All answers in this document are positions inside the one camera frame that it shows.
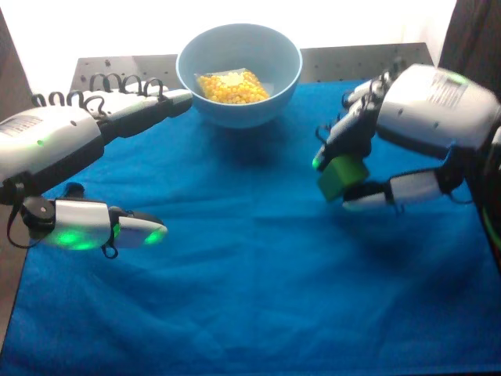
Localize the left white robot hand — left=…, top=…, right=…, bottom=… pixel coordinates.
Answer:
left=0, top=72, right=193, bottom=259

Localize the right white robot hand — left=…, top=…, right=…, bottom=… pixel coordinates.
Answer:
left=312, top=62, right=501, bottom=215

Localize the green cube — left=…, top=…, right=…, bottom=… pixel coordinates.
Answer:
left=316, top=154, right=370, bottom=203

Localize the bag of yellow beads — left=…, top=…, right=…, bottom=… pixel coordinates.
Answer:
left=194, top=68, right=271, bottom=106

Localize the black curtain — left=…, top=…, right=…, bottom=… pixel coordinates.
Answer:
left=0, top=7, right=34, bottom=122

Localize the light blue bowl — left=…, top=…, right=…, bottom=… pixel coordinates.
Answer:
left=175, top=23, right=304, bottom=129

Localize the blue table cloth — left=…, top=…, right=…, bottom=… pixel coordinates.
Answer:
left=0, top=80, right=501, bottom=376

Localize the green cable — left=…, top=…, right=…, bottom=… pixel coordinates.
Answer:
left=480, top=201, right=501, bottom=254

